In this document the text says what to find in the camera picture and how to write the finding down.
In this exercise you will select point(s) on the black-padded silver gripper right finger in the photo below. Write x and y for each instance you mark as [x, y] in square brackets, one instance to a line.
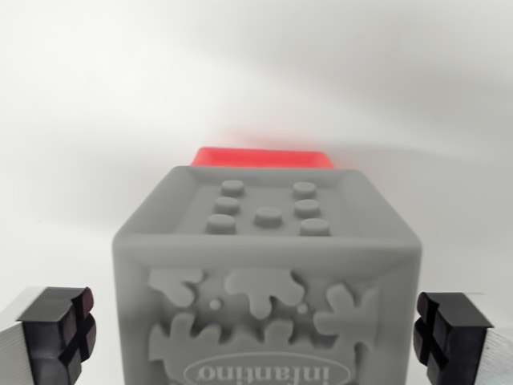
[461, 345]

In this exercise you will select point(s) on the black-padded silver gripper left finger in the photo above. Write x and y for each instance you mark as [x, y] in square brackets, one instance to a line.
[44, 341]

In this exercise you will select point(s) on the grey embossed rubber cube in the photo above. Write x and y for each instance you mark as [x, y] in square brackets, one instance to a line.
[264, 256]

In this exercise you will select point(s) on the red embossed rubber cube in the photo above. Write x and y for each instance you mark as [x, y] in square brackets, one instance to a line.
[260, 157]

